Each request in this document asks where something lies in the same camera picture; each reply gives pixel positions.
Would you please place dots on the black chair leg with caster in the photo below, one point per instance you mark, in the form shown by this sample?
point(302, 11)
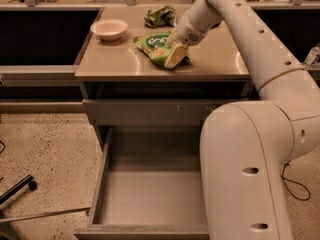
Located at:
point(26, 181)

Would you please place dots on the open middle drawer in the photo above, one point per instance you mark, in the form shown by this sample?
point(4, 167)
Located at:
point(149, 187)

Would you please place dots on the clear plastic bottle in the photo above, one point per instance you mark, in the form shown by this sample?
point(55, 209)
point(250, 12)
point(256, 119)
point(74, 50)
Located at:
point(313, 56)

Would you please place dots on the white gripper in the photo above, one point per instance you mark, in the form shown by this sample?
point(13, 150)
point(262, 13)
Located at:
point(187, 30)

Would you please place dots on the grey drawer cabinet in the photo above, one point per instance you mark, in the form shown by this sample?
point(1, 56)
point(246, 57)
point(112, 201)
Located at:
point(120, 70)

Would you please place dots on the crumpled green snack bag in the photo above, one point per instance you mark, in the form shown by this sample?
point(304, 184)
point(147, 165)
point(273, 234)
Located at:
point(164, 16)

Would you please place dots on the closed top drawer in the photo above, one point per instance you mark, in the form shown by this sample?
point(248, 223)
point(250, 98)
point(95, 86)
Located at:
point(155, 112)

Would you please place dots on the green rice chip bag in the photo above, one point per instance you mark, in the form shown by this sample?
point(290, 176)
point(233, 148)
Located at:
point(155, 47)

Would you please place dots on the metal bar on floor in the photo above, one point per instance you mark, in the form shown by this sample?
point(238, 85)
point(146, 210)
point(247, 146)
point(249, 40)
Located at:
point(42, 215)

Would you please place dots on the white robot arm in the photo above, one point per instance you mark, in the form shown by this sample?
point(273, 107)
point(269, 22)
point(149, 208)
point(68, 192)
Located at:
point(243, 144)

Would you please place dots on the white bowl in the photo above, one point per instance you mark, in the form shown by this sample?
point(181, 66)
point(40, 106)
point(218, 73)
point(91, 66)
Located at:
point(109, 29)

